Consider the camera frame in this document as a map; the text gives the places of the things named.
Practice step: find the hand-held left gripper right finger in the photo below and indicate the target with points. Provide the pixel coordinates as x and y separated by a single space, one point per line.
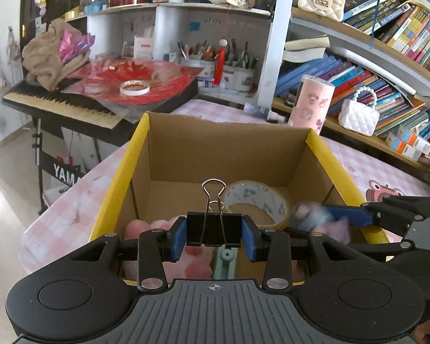
249 240

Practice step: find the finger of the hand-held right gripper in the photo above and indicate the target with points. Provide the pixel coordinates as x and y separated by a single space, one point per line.
351 216
390 249

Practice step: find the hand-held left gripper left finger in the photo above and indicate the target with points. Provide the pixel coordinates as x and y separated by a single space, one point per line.
179 240

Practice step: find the pink pig plush toy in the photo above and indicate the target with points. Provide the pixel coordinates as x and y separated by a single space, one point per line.
193 261

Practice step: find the black binder clip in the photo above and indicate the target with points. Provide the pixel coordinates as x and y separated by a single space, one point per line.
215 231

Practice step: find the tan packing tape roll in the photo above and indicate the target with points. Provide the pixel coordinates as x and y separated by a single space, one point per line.
258 200

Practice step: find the fluffy pastel plush charm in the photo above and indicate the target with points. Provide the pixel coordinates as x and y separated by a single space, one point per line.
310 216

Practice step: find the pink oval plush toy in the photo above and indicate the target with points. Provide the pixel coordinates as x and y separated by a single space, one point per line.
138 229

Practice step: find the yellow cardboard box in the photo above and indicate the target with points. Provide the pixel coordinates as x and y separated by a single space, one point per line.
229 150

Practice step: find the pink cartoon cylinder container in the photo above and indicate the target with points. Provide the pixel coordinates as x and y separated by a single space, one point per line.
310 104

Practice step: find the small white-capped bottle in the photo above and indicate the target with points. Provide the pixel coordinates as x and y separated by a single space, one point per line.
261 111

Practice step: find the black keyboard stand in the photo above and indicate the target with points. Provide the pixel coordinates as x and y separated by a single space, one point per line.
64 172

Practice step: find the shelf row of blue books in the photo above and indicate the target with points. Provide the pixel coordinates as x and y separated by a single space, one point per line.
344 75

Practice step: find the black electronic keyboard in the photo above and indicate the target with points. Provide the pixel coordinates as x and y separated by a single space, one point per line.
93 114

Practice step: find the white double-sided tape roll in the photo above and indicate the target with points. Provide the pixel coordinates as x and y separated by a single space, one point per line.
134 87

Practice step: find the pen cup with brushes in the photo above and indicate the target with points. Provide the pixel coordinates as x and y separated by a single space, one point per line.
199 66
242 75

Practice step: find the red plastic sheets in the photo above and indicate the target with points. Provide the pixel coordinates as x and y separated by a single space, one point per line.
157 75

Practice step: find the red tassel doll ornament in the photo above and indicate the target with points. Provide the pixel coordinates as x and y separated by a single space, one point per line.
220 61

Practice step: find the white box with red label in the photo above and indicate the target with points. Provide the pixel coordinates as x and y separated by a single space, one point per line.
143 47

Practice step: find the shelf row of colourful books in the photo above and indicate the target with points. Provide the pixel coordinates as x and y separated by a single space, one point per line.
412 28

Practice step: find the pink foil wrappers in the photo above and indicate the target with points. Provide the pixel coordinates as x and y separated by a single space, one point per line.
75 44

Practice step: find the brown crumpled cloth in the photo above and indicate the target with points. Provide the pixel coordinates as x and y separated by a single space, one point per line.
43 57

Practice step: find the small purple plush charm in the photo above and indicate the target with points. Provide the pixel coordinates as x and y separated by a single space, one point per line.
40 0

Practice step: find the white frame wooden bookshelf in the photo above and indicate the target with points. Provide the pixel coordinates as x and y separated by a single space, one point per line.
276 43

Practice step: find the white wall shelf unit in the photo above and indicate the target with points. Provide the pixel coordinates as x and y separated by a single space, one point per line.
165 21

